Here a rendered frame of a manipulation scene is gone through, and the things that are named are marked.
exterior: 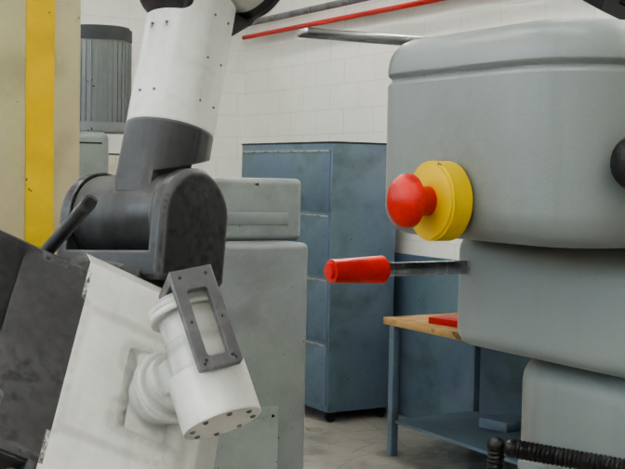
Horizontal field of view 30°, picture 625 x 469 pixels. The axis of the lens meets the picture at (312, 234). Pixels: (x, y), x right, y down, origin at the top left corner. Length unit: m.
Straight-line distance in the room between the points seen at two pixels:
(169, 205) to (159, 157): 0.06
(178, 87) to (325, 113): 8.47
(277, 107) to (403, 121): 9.41
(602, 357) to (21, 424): 0.45
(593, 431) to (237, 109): 10.00
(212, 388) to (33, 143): 1.65
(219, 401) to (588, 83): 0.37
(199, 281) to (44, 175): 1.61
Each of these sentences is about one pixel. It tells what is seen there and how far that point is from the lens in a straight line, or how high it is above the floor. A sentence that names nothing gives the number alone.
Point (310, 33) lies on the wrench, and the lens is 0.96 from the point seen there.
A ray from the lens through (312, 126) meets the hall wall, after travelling 9.79.
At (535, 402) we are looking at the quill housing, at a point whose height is 1.59.
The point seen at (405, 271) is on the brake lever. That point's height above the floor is 1.70.
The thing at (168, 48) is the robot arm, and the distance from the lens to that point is 1.18.
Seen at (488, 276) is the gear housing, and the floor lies 1.69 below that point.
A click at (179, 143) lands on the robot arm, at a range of 1.15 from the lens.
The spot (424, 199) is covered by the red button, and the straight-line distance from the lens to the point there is 0.85.
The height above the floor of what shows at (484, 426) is 0.24.
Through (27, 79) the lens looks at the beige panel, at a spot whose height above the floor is 1.96.
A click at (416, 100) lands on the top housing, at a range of 0.92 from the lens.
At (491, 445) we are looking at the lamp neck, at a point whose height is 1.58.
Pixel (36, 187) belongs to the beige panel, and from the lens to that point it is 2.53.
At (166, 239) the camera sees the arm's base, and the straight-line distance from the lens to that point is 1.11.
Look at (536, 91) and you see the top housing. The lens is 0.82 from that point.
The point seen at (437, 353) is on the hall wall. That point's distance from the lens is 8.35.
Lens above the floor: 1.78
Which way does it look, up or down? 3 degrees down
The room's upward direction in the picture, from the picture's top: 1 degrees clockwise
